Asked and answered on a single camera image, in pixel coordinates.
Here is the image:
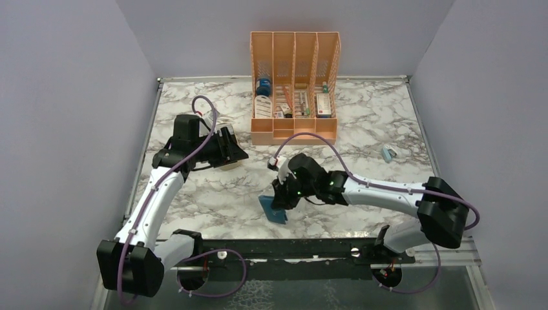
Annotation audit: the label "white rounded label card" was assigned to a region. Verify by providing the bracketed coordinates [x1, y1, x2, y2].
[253, 95, 273, 119]

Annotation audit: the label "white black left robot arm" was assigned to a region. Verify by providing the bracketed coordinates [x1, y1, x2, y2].
[96, 114, 249, 297]

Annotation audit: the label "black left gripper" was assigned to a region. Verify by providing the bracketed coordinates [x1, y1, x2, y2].
[192, 127, 249, 168]

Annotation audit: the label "light blue small clip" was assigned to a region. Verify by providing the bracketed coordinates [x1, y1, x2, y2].
[381, 144, 397, 163]

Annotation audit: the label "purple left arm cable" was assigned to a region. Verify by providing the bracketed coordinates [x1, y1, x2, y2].
[116, 94, 248, 306]

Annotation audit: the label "orange desk file organizer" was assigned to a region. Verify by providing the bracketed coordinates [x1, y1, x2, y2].
[250, 32, 341, 145]

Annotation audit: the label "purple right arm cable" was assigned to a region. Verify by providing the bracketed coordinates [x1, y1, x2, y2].
[273, 131, 481, 296]

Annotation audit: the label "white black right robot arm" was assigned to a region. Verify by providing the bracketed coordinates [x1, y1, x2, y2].
[267, 153, 470, 263]

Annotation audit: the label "blue tape roll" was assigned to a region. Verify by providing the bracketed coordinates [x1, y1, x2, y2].
[255, 77, 272, 97]

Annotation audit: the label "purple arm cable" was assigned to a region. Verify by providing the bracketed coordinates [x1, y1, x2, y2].
[273, 131, 481, 296]
[116, 94, 248, 306]

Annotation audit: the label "white red box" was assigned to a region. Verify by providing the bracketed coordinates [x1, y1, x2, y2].
[315, 93, 332, 118]

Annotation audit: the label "pens in organizer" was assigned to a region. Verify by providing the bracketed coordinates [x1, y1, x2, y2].
[297, 90, 310, 118]

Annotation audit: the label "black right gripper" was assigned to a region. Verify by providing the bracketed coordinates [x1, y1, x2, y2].
[271, 170, 317, 209]

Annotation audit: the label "teal leather card holder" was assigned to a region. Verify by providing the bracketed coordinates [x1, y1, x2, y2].
[258, 195, 288, 225]

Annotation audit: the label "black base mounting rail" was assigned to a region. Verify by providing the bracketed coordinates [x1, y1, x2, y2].
[174, 238, 415, 282]

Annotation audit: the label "beige oval tray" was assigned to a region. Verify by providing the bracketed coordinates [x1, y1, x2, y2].
[218, 161, 242, 171]

